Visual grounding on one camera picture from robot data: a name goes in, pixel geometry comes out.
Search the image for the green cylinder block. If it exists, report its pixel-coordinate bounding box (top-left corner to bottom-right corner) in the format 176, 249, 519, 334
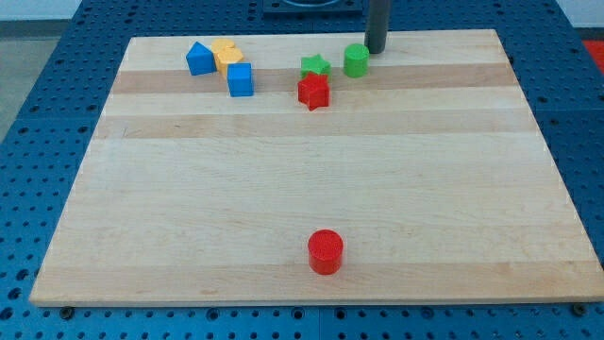
344, 43, 370, 78

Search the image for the red star block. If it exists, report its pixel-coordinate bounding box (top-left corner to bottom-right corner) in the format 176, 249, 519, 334
297, 72, 330, 111

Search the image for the blue cube block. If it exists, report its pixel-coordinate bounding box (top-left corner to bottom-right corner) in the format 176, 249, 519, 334
226, 62, 254, 97

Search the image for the red cylinder block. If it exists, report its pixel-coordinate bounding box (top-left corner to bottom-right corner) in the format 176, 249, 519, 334
308, 229, 344, 275

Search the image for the red object at edge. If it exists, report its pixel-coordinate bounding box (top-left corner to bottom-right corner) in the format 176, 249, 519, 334
582, 40, 604, 73

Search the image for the yellow pentagon block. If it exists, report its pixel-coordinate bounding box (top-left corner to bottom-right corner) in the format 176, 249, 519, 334
216, 47, 244, 78

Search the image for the light wooden board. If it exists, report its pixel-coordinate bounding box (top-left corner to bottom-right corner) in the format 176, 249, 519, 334
30, 29, 603, 307

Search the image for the green star block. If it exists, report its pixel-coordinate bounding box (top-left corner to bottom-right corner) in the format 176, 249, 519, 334
300, 54, 331, 78

